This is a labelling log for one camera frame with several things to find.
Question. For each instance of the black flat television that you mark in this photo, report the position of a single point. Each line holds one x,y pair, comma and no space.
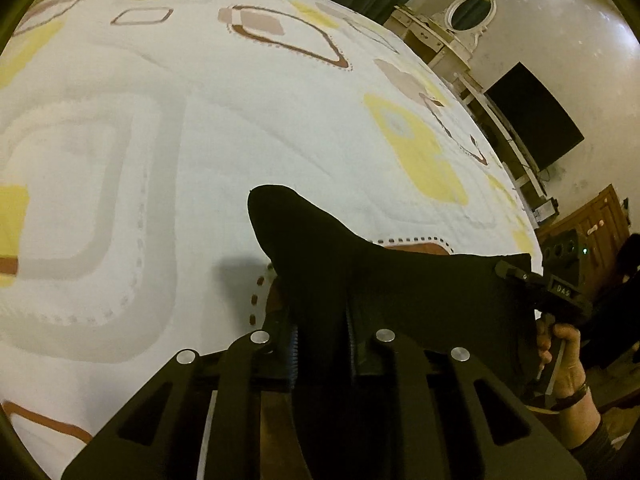
535,115

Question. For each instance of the white television console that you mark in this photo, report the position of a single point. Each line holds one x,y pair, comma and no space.
500,120

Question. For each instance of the brown wooden cabinet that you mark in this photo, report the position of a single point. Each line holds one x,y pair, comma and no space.
600,222

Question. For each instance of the person's right forearm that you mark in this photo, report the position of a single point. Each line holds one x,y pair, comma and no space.
595,427

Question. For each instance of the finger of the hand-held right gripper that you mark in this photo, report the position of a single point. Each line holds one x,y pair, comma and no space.
515,272

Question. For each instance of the black pants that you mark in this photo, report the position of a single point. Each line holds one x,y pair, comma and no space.
350,270

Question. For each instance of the white patterned bedspread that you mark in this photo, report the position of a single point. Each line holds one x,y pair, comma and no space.
200,160

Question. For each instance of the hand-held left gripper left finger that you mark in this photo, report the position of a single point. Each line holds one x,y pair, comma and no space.
280,360

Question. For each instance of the person's right hand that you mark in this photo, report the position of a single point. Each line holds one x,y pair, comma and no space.
570,365

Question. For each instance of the white vanity with oval mirror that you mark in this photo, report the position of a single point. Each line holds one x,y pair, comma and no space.
450,25

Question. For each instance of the person's dark clothing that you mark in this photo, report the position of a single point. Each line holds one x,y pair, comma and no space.
617,305

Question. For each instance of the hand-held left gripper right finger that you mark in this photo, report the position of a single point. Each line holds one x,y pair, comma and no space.
361,357

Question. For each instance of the dark wristwatch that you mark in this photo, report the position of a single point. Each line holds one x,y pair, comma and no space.
572,399

